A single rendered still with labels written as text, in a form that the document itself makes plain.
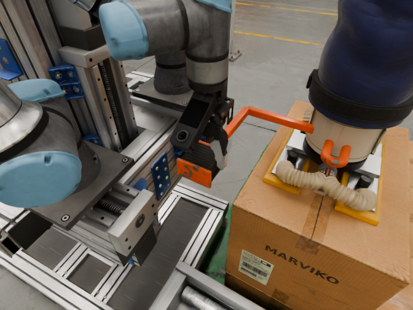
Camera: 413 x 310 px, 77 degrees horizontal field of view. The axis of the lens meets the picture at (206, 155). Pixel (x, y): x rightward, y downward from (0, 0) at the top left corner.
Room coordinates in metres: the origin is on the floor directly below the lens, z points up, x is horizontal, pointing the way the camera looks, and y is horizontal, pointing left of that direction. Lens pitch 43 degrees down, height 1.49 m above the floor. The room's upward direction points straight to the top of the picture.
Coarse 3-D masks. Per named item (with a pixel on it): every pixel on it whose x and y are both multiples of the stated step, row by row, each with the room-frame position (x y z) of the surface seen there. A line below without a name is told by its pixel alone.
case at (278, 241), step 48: (240, 192) 0.44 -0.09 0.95; (288, 192) 0.44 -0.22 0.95; (384, 192) 0.44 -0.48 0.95; (240, 240) 0.38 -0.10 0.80; (288, 240) 0.32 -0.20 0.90; (336, 240) 0.30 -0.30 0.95; (384, 240) 0.30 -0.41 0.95; (288, 288) 0.30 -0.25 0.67; (336, 288) 0.25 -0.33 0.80; (384, 288) 0.21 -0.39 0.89
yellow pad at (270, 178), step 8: (288, 136) 0.66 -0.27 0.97; (280, 152) 0.58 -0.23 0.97; (288, 152) 0.57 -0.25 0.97; (296, 152) 0.57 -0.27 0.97; (280, 160) 0.54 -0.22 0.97; (288, 160) 0.53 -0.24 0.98; (296, 160) 0.53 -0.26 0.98; (304, 160) 0.54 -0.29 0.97; (272, 168) 0.51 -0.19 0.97; (296, 168) 0.51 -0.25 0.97; (304, 168) 0.51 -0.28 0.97; (264, 176) 0.48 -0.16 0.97; (272, 176) 0.48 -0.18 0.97; (272, 184) 0.46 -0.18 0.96; (280, 184) 0.45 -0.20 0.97; (288, 184) 0.45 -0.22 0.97; (296, 192) 0.43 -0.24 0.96
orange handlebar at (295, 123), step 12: (252, 108) 0.63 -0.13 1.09; (240, 120) 0.58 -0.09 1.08; (276, 120) 0.59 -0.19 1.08; (288, 120) 0.58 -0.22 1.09; (300, 120) 0.58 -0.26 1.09; (228, 132) 0.52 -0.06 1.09; (312, 132) 0.54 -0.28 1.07; (324, 144) 0.48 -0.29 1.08; (324, 156) 0.43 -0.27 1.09; (348, 156) 0.44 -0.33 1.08
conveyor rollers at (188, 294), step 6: (186, 288) 0.34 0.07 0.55; (192, 288) 0.34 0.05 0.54; (186, 294) 0.32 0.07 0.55; (192, 294) 0.32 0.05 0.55; (198, 294) 0.32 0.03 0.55; (186, 300) 0.30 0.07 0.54; (192, 300) 0.30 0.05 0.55; (198, 300) 0.30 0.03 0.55; (204, 300) 0.30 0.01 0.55; (210, 300) 0.30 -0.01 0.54; (192, 306) 0.29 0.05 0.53; (198, 306) 0.28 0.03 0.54; (204, 306) 0.28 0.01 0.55; (210, 306) 0.28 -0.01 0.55; (216, 306) 0.28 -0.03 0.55; (222, 306) 0.29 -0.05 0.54
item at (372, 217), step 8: (384, 144) 0.62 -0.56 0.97; (376, 152) 0.57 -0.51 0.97; (384, 152) 0.58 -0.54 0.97; (384, 160) 0.55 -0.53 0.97; (344, 176) 0.48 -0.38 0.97; (352, 176) 0.48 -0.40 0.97; (360, 176) 0.48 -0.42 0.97; (368, 176) 0.48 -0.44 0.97; (344, 184) 0.45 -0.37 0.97; (352, 184) 0.45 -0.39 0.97; (360, 184) 0.44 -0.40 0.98; (368, 184) 0.43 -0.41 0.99; (376, 184) 0.45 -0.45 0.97; (376, 192) 0.42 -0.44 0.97; (336, 200) 0.40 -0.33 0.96; (336, 208) 0.38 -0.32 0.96; (344, 208) 0.37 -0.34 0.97; (376, 208) 0.37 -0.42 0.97; (352, 216) 0.36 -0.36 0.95; (360, 216) 0.35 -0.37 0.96; (368, 216) 0.35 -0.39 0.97; (376, 216) 0.35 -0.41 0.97; (376, 224) 0.33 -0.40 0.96
